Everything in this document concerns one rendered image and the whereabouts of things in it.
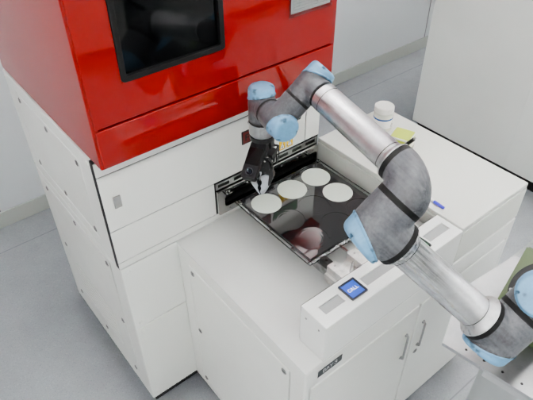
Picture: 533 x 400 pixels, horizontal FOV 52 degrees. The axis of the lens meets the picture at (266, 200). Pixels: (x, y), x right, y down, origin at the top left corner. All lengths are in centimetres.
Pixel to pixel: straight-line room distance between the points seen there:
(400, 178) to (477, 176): 72
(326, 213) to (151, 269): 59
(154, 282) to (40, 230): 150
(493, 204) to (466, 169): 18
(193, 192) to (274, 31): 54
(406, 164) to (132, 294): 101
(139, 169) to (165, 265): 41
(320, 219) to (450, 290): 56
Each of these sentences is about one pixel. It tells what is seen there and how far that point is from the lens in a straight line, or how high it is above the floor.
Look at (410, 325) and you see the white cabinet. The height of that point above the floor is 65.
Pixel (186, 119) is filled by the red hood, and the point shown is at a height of 128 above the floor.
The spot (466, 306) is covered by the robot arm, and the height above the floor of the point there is 106.
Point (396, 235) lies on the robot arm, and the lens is 123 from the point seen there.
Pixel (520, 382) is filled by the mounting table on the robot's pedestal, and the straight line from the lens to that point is 158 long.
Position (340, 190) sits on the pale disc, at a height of 90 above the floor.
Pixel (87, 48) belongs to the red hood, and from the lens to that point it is 130.
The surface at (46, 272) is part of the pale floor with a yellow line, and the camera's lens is 301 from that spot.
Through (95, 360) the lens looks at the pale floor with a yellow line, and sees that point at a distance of 259.
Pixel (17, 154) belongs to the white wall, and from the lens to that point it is 317.
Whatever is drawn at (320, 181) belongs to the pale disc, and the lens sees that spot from 189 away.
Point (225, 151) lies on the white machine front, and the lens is 171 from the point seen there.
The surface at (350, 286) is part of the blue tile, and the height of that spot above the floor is 96.
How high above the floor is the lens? 206
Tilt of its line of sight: 40 degrees down
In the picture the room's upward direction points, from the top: straight up
